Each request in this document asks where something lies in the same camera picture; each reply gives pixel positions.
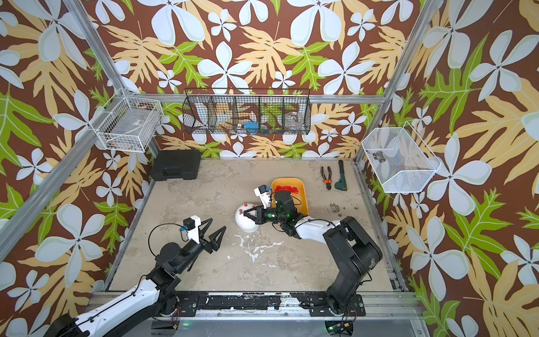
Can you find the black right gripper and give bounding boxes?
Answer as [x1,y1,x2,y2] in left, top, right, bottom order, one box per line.
[243,205,288,226]

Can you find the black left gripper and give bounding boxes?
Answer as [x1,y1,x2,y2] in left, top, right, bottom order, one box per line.
[175,218,224,275]

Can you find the white dome screw fixture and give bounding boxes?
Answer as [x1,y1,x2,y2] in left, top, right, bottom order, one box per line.
[234,203,259,234]

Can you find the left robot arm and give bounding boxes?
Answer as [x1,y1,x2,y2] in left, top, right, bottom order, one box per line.
[44,216,227,336]

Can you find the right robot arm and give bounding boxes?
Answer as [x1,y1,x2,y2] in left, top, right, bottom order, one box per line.
[235,185,383,315]

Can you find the pile of red sleeves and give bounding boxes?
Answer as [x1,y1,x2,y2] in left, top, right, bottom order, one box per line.
[275,185,300,195]

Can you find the yellow plastic tray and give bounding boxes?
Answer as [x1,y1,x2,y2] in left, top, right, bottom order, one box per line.
[271,178,309,216]

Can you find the black plastic tool case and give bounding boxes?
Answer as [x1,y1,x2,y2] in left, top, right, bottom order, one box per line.
[150,150,202,181]

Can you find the green pipe wrench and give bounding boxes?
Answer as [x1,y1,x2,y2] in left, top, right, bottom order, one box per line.
[335,160,348,191]

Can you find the white mesh basket right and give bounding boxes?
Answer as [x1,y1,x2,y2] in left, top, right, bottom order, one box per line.
[362,123,442,194]

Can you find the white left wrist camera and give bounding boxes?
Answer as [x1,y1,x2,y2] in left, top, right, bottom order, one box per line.
[182,216,202,244]

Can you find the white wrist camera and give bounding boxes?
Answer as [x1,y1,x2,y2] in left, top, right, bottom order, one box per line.
[182,216,202,244]
[254,185,272,209]

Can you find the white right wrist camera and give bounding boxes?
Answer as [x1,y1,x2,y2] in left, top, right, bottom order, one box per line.
[254,185,272,209]

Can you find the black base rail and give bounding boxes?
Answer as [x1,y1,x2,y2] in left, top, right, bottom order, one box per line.
[175,292,366,318]

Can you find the orange handled pliers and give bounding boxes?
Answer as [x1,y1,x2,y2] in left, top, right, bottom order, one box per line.
[320,167,333,190]

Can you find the black wire basket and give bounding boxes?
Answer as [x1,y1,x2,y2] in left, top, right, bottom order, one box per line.
[181,88,312,135]

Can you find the white wire basket left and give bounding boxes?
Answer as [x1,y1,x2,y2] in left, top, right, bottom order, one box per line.
[92,89,164,153]

